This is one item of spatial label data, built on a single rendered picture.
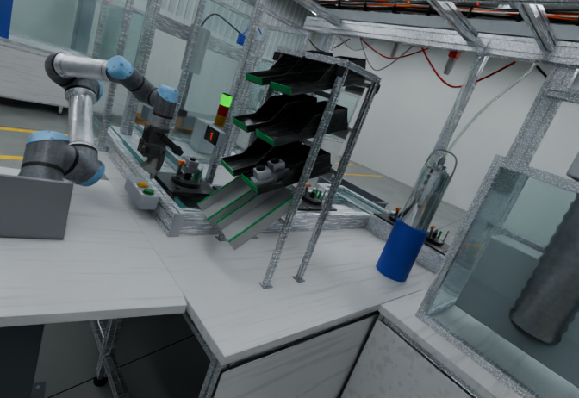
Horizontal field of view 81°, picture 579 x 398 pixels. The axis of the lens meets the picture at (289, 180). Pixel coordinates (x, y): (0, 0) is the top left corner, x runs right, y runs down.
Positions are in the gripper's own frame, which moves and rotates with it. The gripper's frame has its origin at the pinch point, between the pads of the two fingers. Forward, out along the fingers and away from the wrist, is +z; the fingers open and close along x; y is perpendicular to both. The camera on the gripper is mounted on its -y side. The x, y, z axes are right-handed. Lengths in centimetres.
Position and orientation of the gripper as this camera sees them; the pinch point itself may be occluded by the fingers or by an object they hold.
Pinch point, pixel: (153, 176)
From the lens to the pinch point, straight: 145.0
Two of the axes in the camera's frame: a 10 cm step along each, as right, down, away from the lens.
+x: 6.2, 4.0, -6.8
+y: -7.1, -0.7, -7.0
